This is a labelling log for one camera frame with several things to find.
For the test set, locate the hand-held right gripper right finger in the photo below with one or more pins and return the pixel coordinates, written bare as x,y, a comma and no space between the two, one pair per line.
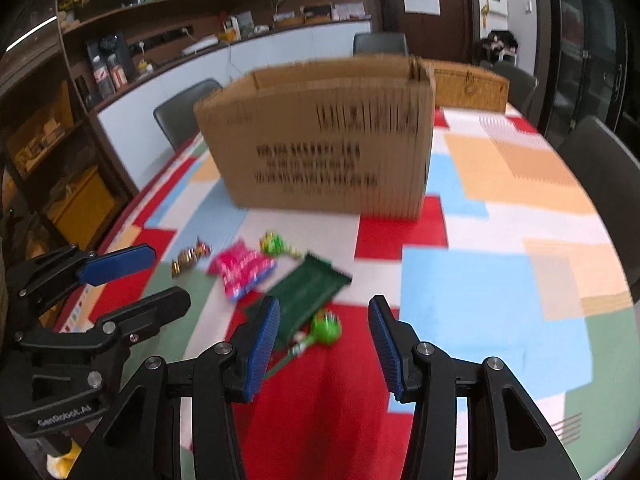
385,350

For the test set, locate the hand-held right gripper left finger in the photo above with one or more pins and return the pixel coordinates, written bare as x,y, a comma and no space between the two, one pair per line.
262,350

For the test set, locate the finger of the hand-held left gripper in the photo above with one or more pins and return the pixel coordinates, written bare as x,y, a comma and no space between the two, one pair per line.
115,262
150,306

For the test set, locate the green lollipop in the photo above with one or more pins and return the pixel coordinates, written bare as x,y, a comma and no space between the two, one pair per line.
326,329

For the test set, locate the dark green snack packet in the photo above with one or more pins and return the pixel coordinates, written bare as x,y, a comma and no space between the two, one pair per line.
305,290

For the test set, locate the brown cardboard box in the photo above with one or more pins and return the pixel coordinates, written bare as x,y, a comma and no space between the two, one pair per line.
300,150

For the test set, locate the gold wrapped candy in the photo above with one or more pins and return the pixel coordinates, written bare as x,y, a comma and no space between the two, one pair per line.
187,260

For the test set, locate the yellow storage box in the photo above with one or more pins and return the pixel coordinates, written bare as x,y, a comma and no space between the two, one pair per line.
82,202

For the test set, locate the pink snack packet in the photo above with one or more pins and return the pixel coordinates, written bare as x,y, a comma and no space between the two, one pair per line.
240,267

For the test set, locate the green wrapped candy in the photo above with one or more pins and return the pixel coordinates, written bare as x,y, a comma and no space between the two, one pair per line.
272,245

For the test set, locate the dark grey dining chair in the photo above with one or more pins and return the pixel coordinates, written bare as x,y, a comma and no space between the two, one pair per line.
520,87
180,110
380,45
600,160

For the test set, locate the dark wooden bookcase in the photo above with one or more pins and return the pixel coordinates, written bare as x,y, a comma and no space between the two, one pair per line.
40,85

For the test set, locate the black coffee machine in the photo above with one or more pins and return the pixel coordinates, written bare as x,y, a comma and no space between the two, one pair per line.
107,55

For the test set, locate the white flat appliance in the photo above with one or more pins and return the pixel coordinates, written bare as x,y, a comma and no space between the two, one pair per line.
200,46

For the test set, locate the white counter cabinet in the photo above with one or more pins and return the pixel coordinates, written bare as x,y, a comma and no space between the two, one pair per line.
260,50

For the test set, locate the yellow flowers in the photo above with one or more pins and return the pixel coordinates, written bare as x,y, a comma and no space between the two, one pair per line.
74,1

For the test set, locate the woven wicker basket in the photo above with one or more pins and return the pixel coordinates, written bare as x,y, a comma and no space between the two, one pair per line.
470,91

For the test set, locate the white desk lamp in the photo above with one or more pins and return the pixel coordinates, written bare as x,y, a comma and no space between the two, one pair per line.
279,5

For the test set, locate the white stool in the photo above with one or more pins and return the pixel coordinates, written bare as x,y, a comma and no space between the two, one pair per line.
509,57

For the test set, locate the dark tray box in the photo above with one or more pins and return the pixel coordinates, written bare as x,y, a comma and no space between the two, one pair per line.
316,13

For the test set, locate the dark brown door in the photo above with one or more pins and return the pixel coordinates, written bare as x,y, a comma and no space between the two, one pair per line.
452,30

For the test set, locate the black white bag pile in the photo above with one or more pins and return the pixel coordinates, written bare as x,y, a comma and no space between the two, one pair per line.
497,41

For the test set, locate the white paper sign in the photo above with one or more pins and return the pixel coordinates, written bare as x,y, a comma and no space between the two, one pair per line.
347,10

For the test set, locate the dark framed glass door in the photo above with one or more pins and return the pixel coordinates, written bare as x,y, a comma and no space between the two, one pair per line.
585,60

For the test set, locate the white intercom panel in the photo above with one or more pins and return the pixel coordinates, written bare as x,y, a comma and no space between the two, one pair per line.
494,3

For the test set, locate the wooden wall shelf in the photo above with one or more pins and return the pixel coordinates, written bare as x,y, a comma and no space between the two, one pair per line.
150,2

